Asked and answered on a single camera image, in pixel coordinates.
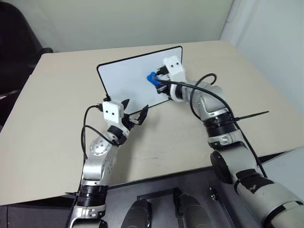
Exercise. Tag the black-framed whiteboard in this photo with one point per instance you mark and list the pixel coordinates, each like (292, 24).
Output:
(128, 78)

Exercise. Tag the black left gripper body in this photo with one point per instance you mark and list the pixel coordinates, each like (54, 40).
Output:
(128, 120)

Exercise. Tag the blue whiteboard eraser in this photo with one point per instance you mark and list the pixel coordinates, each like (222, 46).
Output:
(152, 78)

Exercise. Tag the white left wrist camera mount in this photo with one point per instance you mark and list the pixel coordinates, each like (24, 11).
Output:
(112, 112)

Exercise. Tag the black chair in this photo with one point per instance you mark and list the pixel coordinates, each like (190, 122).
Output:
(14, 59)

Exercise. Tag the dark rounded shape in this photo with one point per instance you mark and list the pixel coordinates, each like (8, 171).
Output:
(139, 215)
(192, 211)

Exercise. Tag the black zip tie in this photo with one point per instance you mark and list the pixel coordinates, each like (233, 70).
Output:
(251, 115)

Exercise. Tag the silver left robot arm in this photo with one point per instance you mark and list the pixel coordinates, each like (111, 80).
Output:
(98, 156)

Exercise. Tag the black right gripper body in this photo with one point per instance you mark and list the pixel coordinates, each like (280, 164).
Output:
(164, 91)

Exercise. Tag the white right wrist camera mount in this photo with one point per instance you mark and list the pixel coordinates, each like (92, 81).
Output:
(175, 67)

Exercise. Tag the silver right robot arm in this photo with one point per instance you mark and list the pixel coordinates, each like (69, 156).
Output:
(237, 152)

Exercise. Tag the small black clip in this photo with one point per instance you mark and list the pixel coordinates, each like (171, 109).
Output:
(213, 192)

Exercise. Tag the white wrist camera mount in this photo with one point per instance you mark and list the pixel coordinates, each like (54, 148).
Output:
(175, 67)
(112, 112)

